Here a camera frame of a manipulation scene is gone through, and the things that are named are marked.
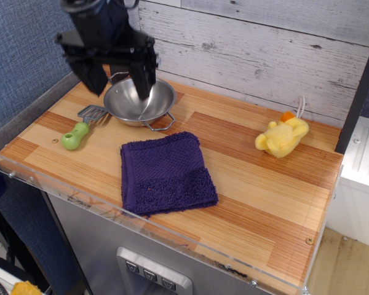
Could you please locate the yellow plush duck toy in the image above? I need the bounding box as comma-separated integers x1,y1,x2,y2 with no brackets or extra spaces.
255,96,309,159

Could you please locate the yellow object bottom left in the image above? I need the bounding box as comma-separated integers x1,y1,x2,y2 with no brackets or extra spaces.
10,281,42,295

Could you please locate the stainless steel two-handled bowl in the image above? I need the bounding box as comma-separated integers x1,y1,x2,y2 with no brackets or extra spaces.
103,72,177,132

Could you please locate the white appliance with metal top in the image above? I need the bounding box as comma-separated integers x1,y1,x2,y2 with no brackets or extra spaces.
326,117,369,245

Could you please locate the silver button control panel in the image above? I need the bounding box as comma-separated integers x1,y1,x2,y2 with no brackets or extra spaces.
116,246,193,294

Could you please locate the violet terry cloth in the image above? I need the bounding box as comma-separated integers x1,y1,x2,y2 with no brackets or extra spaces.
121,132,218,216

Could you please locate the black vertical post right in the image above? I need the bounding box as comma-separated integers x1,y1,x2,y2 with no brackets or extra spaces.
335,57,369,154

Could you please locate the green-handled grey toy spatula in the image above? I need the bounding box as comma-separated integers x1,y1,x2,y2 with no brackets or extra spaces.
61,104,107,151

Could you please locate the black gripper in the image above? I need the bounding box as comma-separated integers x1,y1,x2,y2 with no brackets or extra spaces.
55,1,159,100

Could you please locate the clear acrylic front guard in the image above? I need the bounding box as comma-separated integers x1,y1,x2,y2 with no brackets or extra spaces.
0,144,343,294

